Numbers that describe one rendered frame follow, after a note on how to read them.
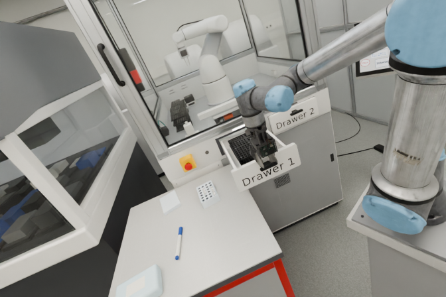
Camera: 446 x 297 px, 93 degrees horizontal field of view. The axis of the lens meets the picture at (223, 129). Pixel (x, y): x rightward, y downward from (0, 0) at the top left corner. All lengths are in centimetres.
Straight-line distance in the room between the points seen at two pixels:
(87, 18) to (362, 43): 96
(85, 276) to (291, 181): 124
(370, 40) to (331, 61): 9
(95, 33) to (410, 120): 104
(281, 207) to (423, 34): 135
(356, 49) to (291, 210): 125
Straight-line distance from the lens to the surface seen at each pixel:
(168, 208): 113
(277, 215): 162
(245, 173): 88
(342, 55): 61
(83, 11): 110
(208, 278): 84
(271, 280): 93
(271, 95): 61
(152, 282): 88
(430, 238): 83
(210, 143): 116
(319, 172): 157
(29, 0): 450
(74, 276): 147
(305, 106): 128
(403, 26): 39
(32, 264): 133
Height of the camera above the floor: 143
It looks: 24 degrees down
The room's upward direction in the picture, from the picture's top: 22 degrees counter-clockwise
